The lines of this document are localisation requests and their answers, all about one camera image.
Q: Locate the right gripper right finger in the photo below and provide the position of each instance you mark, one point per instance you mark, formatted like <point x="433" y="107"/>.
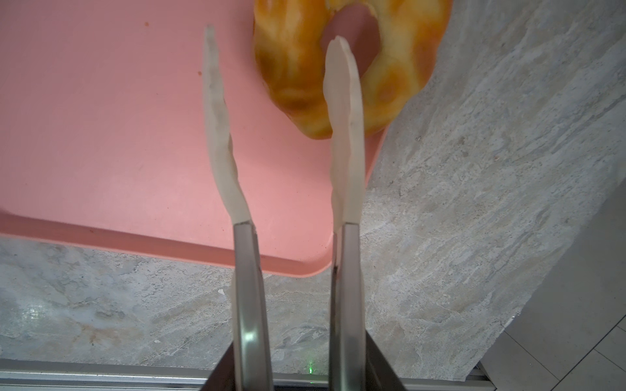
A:
<point x="380" y="375"/>

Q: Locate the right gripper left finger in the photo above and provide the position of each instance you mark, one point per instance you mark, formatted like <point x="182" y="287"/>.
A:
<point x="222" y="377"/>

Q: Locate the white food tongs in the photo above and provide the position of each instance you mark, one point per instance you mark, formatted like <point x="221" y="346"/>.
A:
<point x="249" y="358"/>

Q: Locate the braided orange pretzel bread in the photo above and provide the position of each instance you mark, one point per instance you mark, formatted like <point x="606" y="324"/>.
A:
<point x="287" y="38"/>

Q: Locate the pink tray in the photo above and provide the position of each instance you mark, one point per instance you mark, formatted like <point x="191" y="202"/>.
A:
<point x="103" y="142"/>

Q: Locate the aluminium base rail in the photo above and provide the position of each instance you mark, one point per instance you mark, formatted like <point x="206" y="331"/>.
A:
<point x="35" y="375"/>

